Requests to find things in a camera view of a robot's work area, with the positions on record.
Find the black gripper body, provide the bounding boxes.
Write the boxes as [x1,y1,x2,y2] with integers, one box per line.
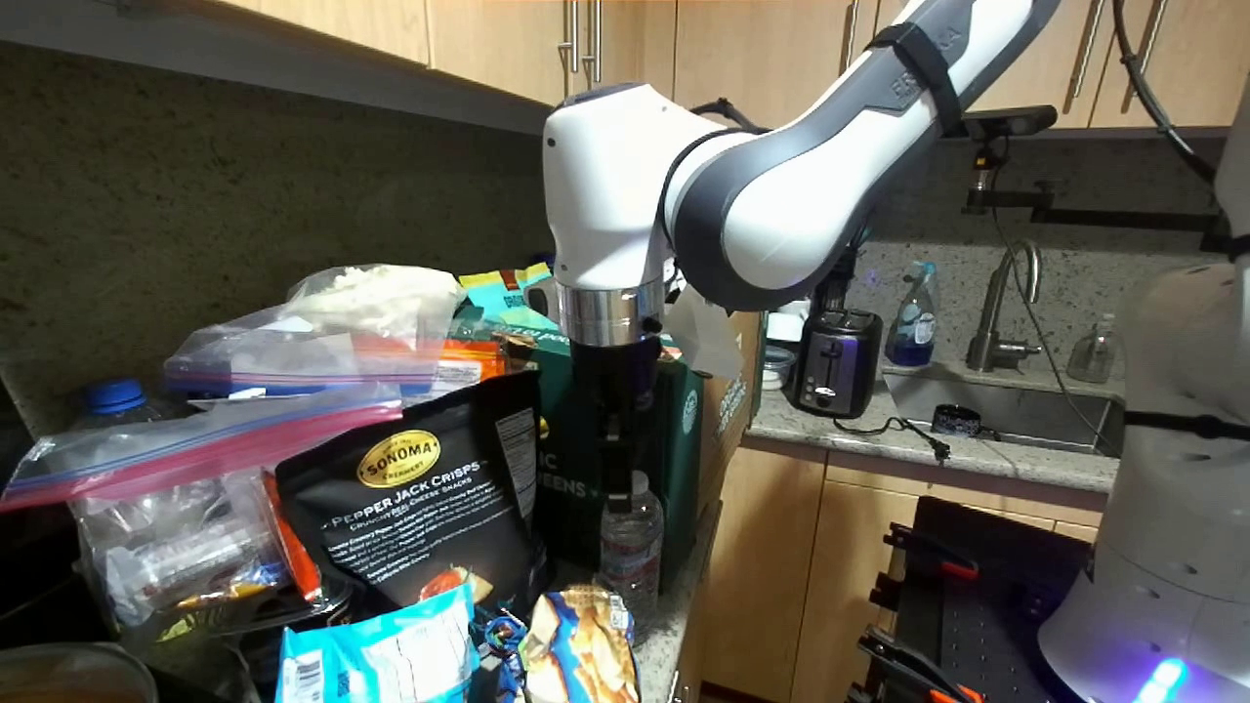
[566,331,667,455]

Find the dark blue snack pack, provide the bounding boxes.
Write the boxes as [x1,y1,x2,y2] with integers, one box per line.
[465,581,641,703]

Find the black snack pack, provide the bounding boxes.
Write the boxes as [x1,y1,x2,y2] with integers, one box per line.
[272,374,552,617]

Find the green cardboard box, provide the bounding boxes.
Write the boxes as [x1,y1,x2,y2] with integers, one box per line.
[522,304,771,599]

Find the teal snack bag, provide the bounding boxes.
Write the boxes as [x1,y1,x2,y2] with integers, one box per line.
[452,259,562,344]

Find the light blue snack pack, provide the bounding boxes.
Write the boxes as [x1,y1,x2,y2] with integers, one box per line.
[268,581,486,703]

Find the blue spray bottle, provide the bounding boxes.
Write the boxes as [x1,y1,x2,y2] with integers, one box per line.
[881,259,940,370]

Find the orange snack pack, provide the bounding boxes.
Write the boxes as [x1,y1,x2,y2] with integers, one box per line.
[263,468,329,607]

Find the blue capped bottle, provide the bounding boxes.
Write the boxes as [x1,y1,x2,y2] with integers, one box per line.
[77,380,152,425]

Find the wooden lower cabinets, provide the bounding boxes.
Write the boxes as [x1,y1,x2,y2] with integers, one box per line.
[678,435,1111,703]

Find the black toaster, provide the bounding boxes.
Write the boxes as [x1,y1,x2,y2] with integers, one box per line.
[782,304,887,423]

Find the clear plastic bag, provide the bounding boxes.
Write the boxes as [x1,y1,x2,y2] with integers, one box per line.
[157,261,479,406]

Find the metal faucet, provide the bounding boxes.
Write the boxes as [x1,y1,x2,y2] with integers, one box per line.
[965,238,1069,396]

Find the steel sink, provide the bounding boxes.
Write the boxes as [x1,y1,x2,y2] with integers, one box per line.
[889,366,1127,460]

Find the clear zip bag pink seal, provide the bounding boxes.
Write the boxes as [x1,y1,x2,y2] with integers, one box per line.
[0,387,406,641]

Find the clear soap dispenser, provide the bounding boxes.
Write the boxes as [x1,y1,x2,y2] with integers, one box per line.
[1066,307,1126,387]

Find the dark pot with lid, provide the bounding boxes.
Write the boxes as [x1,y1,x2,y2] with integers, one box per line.
[0,641,160,703]

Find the black power cord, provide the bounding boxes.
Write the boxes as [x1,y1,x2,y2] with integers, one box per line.
[832,409,953,464]

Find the black stereo camera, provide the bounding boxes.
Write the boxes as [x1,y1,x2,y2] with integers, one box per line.
[928,104,1062,142]

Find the black camera stand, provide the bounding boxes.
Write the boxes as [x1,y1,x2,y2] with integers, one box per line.
[960,128,1250,259]

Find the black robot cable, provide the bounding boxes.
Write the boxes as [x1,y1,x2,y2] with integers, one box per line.
[1111,0,1226,189]

